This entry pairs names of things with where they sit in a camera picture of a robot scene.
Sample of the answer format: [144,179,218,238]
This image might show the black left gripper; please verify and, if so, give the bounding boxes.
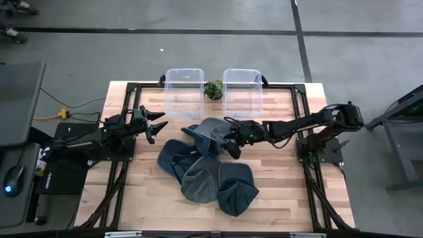
[129,105,169,145]

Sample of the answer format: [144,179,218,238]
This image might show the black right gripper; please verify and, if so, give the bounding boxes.
[219,119,266,160]

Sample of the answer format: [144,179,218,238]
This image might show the blue baseball cap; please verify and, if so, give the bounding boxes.
[180,124,212,157]
[156,138,203,184]

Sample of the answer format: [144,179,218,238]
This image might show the dark teal baseball cap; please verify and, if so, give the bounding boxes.
[216,161,260,218]

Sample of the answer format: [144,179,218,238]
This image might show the clear plastic bin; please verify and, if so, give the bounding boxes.
[222,67,264,120]
[164,67,206,122]

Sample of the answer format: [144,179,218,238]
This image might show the small green potted plant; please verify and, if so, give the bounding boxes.
[204,79,225,101]

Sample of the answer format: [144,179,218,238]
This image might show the black Trossen case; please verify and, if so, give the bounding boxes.
[36,157,91,196]

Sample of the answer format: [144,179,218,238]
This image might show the white yellow paper tag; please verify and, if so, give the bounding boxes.
[34,147,50,178]

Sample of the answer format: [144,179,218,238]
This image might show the dark grey side panel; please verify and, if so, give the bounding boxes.
[0,61,46,148]

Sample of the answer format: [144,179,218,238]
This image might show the black computer mouse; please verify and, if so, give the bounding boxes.
[3,165,26,198]

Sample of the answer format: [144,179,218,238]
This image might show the grey desk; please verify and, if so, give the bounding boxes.
[0,141,41,229]

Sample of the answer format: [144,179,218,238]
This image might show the person's shoe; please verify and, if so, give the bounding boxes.
[1,26,29,44]
[9,0,40,16]

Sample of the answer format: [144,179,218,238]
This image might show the grey metal side table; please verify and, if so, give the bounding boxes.
[364,84,423,192]

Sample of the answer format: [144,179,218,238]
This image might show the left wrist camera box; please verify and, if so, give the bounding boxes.
[132,108,145,124]

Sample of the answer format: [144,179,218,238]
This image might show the thin black floor cable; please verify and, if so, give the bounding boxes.
[39,87,106,110]

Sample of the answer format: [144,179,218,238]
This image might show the black aluminium table frame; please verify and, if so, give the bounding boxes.
[73,75,357,232]

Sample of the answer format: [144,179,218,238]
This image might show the yellow extension cord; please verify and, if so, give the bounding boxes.
[32,108,71,121]

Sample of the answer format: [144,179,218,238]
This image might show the white metal bracket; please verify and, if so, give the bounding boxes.
[289,231,328,238]
[104,231,143,238]

